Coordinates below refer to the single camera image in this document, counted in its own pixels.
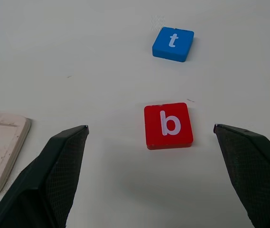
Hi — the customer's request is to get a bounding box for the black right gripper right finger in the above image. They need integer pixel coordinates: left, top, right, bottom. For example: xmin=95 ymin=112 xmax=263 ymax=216
xmin=213 ymin=123 xmax=270 ymax=228

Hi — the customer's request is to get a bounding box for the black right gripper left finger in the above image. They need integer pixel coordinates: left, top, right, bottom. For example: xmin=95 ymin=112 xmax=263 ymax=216
xmin=0 ymin=124 xmax=90 ymax=228

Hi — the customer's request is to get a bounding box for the red letter b block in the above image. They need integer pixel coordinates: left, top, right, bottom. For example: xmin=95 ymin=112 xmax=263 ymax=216
xmin=143 ymin=102 xmax=194 ymax=151

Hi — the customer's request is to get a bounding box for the blue letter t block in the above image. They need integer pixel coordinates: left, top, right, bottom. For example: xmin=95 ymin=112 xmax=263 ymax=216
xmin=151 ymin=26 xmax=195 ymax=63

